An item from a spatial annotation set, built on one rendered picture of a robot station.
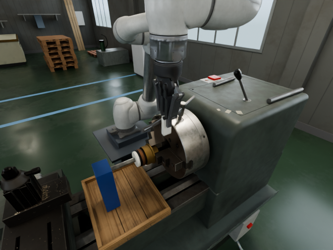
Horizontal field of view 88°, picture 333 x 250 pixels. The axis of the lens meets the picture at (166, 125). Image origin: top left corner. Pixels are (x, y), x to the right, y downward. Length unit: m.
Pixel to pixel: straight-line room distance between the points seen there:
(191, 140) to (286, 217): 1.60
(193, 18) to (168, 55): 0.09
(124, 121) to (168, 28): 0.99
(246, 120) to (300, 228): 1.54
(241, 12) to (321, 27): 2.64
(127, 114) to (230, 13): 0.98
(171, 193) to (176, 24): 0.74
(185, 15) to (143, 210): 0.73
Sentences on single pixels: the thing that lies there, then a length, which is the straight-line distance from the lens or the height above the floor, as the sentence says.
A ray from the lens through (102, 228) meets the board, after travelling 0.84.
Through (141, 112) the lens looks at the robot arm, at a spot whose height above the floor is 0.98.
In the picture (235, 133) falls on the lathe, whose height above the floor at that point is 1.22.
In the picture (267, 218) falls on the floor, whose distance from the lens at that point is 2.05.
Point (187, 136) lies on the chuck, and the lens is 0.68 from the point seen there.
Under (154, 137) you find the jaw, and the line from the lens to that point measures 0.76.
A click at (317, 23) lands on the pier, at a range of 3.11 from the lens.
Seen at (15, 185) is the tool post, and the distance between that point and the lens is 0.77.
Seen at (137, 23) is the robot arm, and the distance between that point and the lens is 0.71.
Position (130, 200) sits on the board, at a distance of 0.87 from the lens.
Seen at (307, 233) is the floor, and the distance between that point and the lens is 2.15.
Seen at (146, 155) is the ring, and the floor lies 1.11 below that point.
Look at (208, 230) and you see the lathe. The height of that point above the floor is 0.54.
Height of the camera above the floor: 1.60
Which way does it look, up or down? 33 degrees down
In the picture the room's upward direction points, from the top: straight up
